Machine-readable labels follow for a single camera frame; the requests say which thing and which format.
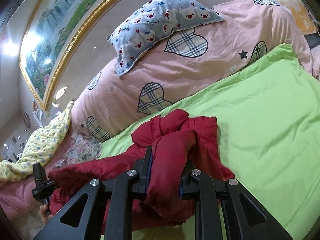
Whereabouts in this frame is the red quilted padded coat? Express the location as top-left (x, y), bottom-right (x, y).
top-left (48, 109), bottom-right (234, 230)

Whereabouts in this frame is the person's left hand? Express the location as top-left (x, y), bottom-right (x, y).
top-left (39, 204), bottom-right (53, 225)

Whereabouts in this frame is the pink blanket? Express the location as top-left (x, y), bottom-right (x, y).
top-left (1, 131), bottom-right (73, 221)

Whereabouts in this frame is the yellow floral blanket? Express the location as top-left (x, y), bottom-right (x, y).
top-left (1, 101), bottom-right (75, 183)

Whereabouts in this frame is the floral ruffled pillow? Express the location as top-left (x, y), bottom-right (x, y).
top-left (54, 131), bottom-right (102, 168)

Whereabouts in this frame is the lime green bed sheet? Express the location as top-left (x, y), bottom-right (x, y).
top-left (98, 43), bottom-right (320, 240)

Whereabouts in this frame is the pink duvet with plaid hearts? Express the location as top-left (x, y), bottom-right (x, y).
top-left (71, 0), bottom-right (319, 141)

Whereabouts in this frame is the gold framed landscape painting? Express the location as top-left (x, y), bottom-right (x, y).
top-left (18, 0), bottom-right (148, 112)

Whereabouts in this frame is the blue bear print pillow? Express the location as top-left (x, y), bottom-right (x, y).
top-left (107, 0), bottom-right (224, 76)

